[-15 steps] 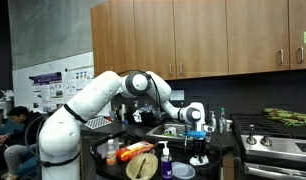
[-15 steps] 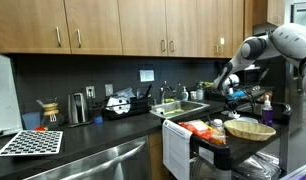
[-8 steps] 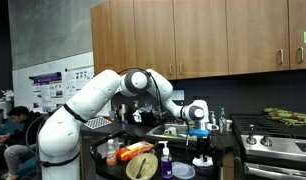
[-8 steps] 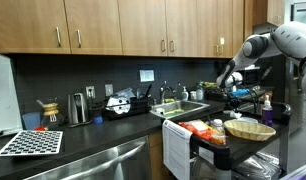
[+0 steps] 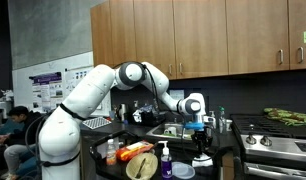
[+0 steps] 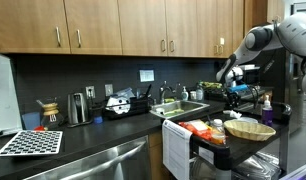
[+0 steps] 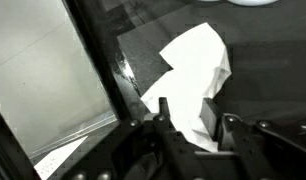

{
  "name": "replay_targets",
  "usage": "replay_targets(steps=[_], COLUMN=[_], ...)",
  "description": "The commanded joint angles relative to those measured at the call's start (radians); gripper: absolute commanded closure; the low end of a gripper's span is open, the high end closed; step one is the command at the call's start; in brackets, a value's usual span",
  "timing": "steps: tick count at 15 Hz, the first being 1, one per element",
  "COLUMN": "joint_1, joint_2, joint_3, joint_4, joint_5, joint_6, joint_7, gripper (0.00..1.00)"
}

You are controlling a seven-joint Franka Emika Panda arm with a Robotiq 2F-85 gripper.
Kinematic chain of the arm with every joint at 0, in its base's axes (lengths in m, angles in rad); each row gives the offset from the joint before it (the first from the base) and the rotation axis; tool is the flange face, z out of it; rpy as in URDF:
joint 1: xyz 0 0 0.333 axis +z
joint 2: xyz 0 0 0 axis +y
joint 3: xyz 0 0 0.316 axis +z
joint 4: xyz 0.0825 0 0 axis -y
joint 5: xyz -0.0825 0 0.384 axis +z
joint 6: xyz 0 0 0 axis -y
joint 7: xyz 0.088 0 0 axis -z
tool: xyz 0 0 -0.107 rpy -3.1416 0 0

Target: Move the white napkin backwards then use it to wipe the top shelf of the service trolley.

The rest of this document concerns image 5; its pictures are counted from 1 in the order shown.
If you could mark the white mug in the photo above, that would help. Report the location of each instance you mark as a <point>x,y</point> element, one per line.
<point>229,125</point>

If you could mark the light blue plastic container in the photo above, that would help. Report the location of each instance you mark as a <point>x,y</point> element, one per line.
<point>112,115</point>

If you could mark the whiteboard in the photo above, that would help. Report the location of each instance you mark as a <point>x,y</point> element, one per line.
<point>104,105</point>

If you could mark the dark spoon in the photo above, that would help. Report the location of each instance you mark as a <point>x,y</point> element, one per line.
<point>141,168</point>

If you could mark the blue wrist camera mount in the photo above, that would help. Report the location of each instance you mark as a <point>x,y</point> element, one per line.
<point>194,126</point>

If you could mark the white lab device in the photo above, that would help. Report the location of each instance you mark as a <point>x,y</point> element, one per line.
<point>6,100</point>

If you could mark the purple header poster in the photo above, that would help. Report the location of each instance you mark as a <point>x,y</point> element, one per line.
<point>46,90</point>

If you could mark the white wall notice paper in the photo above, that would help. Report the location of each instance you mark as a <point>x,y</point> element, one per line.
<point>180,94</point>

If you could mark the white figure poster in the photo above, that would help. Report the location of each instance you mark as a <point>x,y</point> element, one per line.
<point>71,80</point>

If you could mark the woven wicker basket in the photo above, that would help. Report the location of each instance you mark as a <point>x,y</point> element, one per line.
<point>143,166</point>

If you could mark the orange juice plastic bottle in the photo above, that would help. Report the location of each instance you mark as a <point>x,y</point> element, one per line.
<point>111,156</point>

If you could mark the black dish rack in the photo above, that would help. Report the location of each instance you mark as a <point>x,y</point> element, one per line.
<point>153,119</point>

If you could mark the green patterned oven mitts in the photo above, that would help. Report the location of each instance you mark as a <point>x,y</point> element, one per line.
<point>286,117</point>

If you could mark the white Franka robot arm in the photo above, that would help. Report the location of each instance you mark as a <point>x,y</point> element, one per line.
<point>89,86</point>

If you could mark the black service cart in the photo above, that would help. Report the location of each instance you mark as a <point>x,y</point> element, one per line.
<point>116,171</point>

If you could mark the purple soap pump bottle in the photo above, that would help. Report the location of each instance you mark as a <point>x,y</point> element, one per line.
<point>166,166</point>

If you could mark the white cup in sink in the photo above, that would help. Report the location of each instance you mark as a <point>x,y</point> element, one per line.
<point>171,130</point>

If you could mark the clear spray bottle green cap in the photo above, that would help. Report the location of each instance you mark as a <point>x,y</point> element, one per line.
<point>223,123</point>

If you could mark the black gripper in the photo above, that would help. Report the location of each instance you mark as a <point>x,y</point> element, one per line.
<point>202,136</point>

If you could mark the white soap dispenser bottle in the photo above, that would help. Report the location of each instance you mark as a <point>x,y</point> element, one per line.
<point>213,121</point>

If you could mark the stainless electric kettle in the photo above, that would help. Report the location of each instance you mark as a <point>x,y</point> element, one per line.
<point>122,113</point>

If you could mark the seated person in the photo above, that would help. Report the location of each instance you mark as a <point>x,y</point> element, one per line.
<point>23,133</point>

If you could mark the black white checkerboard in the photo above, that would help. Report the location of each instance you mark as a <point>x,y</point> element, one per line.
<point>97,122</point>

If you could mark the stainless gas stove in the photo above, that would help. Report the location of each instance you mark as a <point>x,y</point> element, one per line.
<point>276,150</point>

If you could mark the wooden upper cabinets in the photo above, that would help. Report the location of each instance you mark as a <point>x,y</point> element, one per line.
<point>199,33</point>

